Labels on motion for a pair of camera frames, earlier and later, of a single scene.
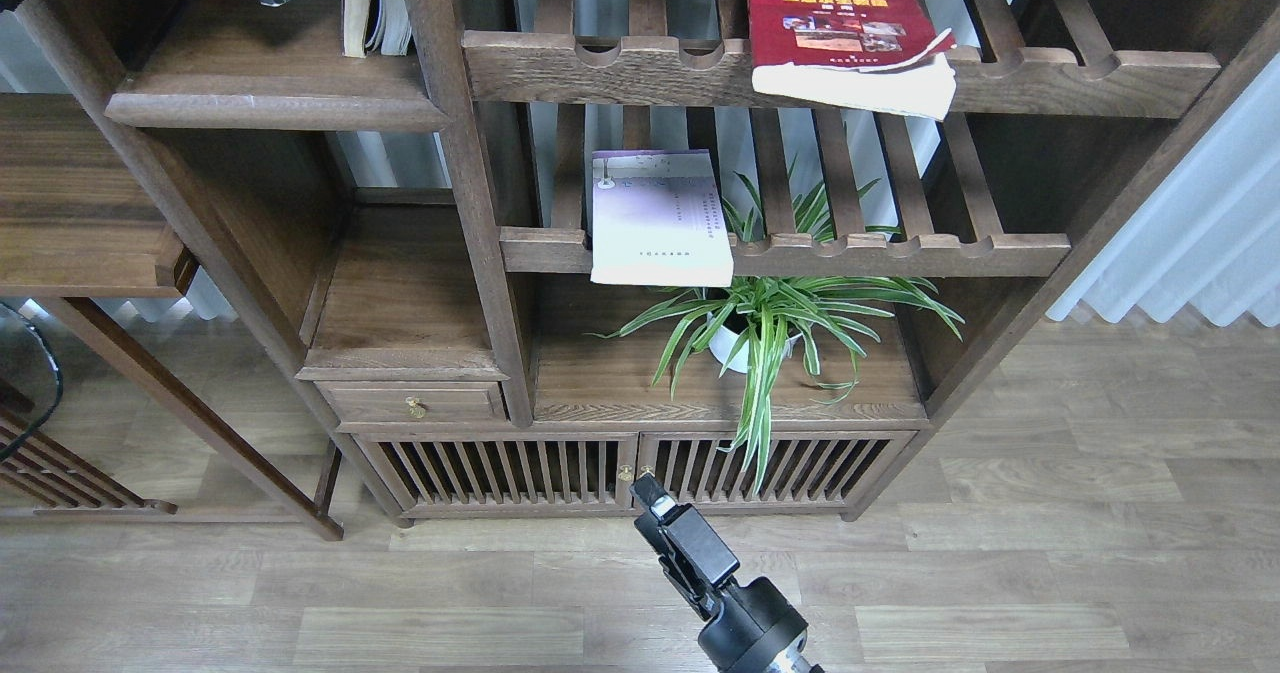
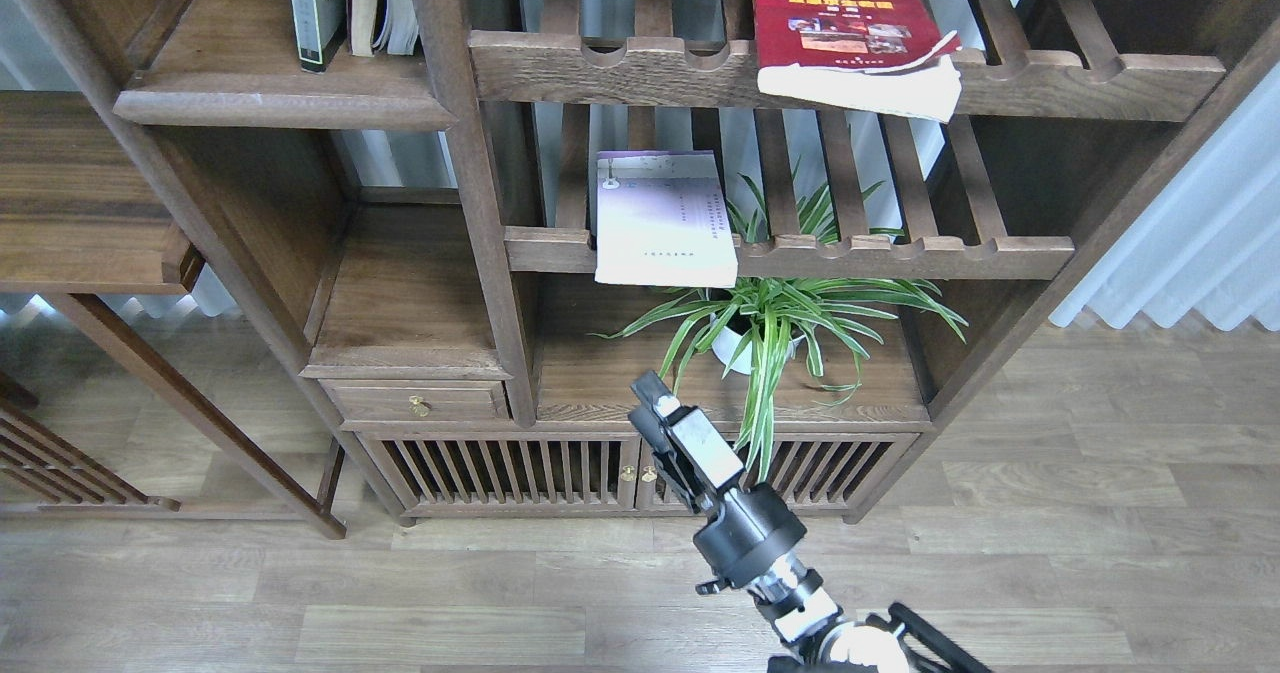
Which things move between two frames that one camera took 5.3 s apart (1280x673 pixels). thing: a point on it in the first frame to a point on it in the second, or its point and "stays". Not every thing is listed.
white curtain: x=1208 y=239 stays
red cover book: x=855 y=41 stays
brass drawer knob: x=417 y=408 stays
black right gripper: x=756 y=625 to x=755 y=526
